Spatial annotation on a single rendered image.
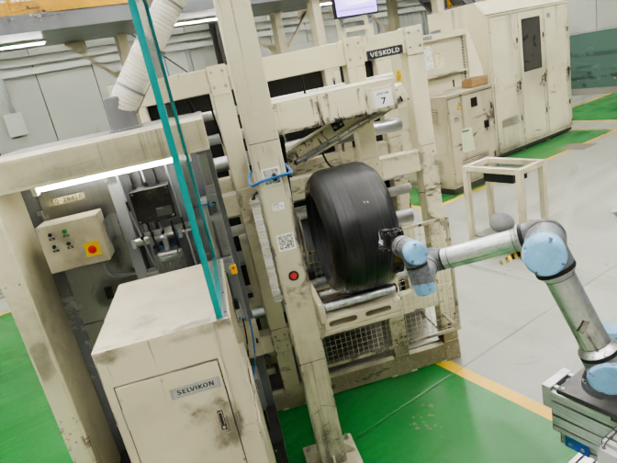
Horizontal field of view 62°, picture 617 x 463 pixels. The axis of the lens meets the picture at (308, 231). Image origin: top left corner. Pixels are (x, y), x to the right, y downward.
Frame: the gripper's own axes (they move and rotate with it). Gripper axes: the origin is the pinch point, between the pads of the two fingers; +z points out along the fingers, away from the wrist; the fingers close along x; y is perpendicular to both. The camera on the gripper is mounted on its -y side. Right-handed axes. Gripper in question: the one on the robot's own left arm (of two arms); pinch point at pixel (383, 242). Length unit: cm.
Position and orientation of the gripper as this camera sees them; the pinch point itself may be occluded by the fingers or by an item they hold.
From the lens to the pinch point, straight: 199.8
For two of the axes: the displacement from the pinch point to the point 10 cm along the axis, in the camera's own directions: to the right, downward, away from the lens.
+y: -2.0, -9.6, -1.8
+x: -9.6, 2.3, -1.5
